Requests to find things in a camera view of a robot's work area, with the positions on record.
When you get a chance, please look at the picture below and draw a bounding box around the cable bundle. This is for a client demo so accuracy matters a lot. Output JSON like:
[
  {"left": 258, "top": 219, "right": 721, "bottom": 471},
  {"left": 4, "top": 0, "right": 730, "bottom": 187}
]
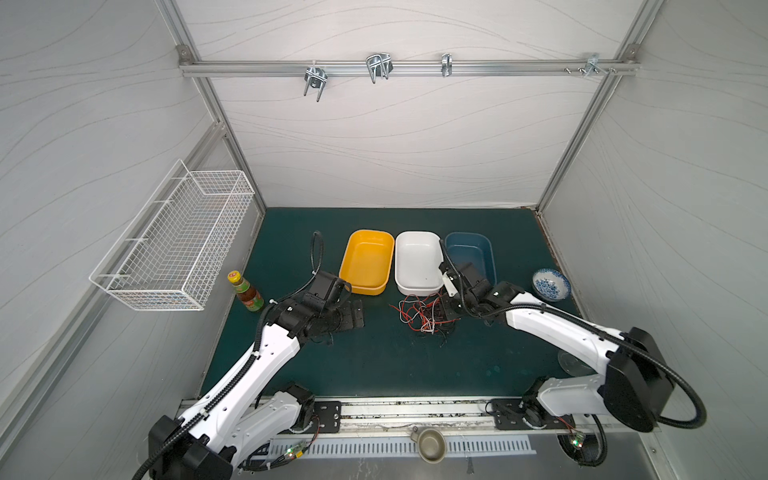
[{"left": 389, "top": 293, "right": 462, "bottom": 346}]

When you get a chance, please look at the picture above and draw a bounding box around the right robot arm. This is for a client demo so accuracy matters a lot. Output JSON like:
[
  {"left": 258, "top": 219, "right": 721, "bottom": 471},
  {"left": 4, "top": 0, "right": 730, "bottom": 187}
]
[{"left": 439, "top": 260, "right": 707, "bottom": 432}]

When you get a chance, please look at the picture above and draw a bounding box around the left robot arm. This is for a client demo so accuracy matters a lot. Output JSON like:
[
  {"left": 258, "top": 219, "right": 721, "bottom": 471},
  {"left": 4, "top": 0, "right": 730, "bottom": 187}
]
[{"left": 133, "top": 270, "right": 361, "bottom": 479}]

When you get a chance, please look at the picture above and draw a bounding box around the blue plastic tray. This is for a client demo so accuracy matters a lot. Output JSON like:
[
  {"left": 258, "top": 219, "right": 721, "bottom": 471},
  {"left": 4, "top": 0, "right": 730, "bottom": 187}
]
[{"left": 445, "top": 232, "right": 497, "bottom": 285}]

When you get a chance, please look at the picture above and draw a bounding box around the white plastic tray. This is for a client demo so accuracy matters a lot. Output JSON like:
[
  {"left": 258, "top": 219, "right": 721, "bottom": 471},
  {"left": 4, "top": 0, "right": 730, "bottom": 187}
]
[{"left": 395, "top": 231, "right": 443, "bottom": 297}]

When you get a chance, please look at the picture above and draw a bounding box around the yellow plastic tray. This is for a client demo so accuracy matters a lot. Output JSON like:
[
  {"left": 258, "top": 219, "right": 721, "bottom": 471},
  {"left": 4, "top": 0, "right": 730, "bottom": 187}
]
[{"left": 339, "top": 229, "right": 395, "bottom": 296}]

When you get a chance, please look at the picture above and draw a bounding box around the sauce bottle yellow cap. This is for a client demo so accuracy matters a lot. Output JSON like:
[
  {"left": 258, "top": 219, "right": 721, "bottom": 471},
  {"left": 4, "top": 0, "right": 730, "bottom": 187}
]
[{"left": 227, "top": 270, "right": 264, "bottom": 312}]

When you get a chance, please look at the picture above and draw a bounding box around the blue white ceramic bowl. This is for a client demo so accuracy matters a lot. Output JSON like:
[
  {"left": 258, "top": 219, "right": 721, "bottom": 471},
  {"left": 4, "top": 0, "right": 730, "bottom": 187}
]
[{"left": 532, "top": 268, "right": 572, "bottom": 302}]

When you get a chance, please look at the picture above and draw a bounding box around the green lid glass jar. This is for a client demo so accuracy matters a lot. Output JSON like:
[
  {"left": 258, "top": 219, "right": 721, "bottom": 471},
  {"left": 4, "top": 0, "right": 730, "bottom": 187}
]
[{"left": 557, "top": 351, "right": 595, "bottom": 377}]

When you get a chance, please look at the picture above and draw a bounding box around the olive green cup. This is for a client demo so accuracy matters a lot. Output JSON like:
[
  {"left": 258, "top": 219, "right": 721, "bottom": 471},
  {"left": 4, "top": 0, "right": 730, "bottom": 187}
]
[{"left": 410, "top": 426, "right": 447, "bottom": 464}]

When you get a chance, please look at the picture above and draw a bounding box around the left metal u-bolt clamp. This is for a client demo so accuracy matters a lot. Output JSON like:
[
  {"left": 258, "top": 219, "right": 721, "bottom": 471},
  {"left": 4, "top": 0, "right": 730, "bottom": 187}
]
[{"left": 303, "top": 66, "right": 328, "bottom": 102}]

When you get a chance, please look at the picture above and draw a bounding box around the metal u-bolt clamp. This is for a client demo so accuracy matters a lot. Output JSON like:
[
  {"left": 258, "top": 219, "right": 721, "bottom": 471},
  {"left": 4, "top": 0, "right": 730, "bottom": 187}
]
[
  {"left": 303, "top": 66, "right": 328, "bottom": 102},
  {"left": 365, "top": 53, "right": 393, "bottom": 84}
]

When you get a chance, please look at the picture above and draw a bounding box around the middle metal u-bolt clamp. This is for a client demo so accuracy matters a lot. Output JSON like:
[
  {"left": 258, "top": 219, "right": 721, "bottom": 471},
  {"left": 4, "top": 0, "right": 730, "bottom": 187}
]
[{"left": 365, "top": 53, "right": 393, "bottom": 84}]

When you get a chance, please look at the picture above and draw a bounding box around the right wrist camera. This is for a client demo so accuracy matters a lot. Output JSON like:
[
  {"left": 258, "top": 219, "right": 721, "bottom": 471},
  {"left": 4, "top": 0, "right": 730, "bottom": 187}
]
[{"left": 442, "top": 272, "right": 458, "bottom": 298}]

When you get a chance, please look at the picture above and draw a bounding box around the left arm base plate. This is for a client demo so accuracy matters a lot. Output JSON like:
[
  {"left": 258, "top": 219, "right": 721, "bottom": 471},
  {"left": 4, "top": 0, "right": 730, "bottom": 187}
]
[{"left": 299, "top": 401, "right": 342, "bottom": 434}]

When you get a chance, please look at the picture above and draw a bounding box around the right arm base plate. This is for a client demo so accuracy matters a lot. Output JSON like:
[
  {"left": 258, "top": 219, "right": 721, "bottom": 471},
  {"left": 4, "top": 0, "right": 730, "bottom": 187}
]
[{"left": 484, "top": 397, "right": 575, "bottom": 431}]

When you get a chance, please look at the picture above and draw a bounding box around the white vented cable duct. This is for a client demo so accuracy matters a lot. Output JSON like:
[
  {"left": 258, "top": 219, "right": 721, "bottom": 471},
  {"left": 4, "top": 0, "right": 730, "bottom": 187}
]
[{"left": 263, "top": 435, "right": 537, "bottom": 461}]

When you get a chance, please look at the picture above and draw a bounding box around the white wire basket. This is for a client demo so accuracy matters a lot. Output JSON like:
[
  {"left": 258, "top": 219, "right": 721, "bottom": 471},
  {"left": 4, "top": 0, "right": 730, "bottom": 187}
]
[{"left": 89, "top": 159, "right": 254, "bottom": 312}]

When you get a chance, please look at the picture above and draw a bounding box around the small metal bracket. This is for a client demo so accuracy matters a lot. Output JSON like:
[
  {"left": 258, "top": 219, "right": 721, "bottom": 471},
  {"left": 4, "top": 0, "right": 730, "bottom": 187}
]
[{"left": 441, "top": 53, "right": 453, "bottom": 78}]

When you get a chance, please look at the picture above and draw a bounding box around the right metal hook bracket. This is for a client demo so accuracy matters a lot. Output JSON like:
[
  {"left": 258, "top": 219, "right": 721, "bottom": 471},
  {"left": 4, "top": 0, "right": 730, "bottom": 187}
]
[{"left": 564, "top": 54, "right": 617, "bottom": 78}]

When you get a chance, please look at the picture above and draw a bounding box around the horizontal metal rail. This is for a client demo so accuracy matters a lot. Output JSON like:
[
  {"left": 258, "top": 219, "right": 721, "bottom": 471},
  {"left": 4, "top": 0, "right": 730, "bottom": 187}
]
[{"left": 180, "top": 57, "right": 641, "bottom": 78}]

